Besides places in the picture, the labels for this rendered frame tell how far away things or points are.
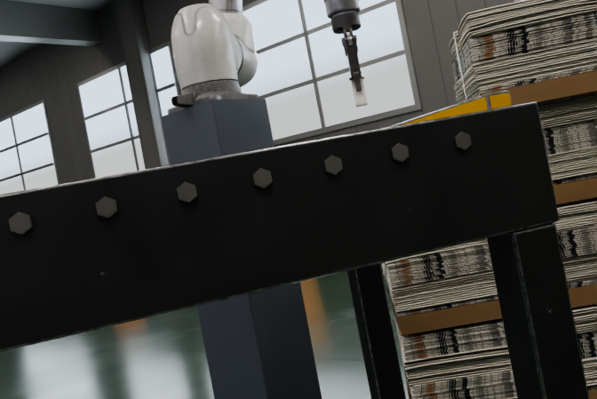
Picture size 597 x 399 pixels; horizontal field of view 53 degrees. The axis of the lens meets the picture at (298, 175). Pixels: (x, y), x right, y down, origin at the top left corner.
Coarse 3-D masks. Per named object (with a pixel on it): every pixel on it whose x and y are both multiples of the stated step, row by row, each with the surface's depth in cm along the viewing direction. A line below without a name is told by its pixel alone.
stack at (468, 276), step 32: (544, 128) 134; (576, 128) 134; (576, 160) 133; (576, 224) 133; (416, 256) 136; (448, 256) 135; (480, 256) 135; (576, 256) 133; (416, 288) 136; (448, 288) 136; (480, 288) 135; (576, 320) 133; (416, 352) 137; (448, 352) 137; (480, 352) 136; (416, 384) 137; (448, 384) 136; (480, 384) 136; (512, 384) 135
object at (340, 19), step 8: (336, 16) 153; (344, 16) 152; (352, 16) 153; (336, 24) 153; (344, 24) 152; (352, 24) 152; (360, 24) 154; (336, 32) 156; (344, 32) 152; (352, 32) 152
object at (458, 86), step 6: (456, 36) 156; (450, 42) 164; (456, 42) 157; (450, 48) 168; (450, 54) 170; (456, 54) 160; (456, 60) 161; (456, 66) 163; (456, 72) 165; (456, 78) 166; (456, 84) 166; (462, 84) 156; (456, 90) 169; (462, 90) 157; (462, 96) 158
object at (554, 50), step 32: (544, 0) 131; (576, 0) 130; (480, 32) 133; (512, 32) 133; (544, 32) 132; (576, 32) 131; (480, 64) 134; (512, 64) 133; (544, 64) 132; (576, 64) 131; (576, 96) 132
